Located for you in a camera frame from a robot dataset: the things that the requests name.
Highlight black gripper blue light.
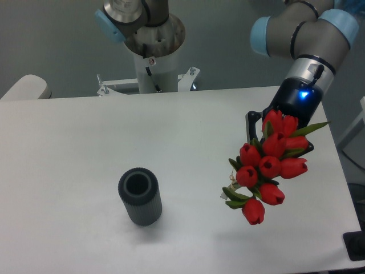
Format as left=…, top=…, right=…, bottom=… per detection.
left=245, top=78, right=323, bottom=152

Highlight beige chair armrest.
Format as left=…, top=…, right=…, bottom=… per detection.
left=1, top=74, right=52, bottom=102

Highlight white metal base bracket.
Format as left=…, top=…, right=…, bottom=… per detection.
left=96, top=66, right=201, bottom=96

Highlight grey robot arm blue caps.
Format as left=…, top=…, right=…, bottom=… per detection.
left=95, top=1, right=359, bottom=141

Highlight red tulip bouquet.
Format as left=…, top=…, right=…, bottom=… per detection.
left=221, top=110, right=327, bottom=225

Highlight dark grey ribbed vase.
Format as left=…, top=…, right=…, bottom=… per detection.
left=117, top=167, right=163, bottom=226

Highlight white furniture at right edge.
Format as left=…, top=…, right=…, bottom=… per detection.
left=336, top=97, right=364, bottom=172

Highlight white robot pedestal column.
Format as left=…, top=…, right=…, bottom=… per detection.
left=132, top=52, right=179, bottom=94

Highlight black table corner clamp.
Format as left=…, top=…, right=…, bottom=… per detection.
left=343, top=231, right=364, bottom=261

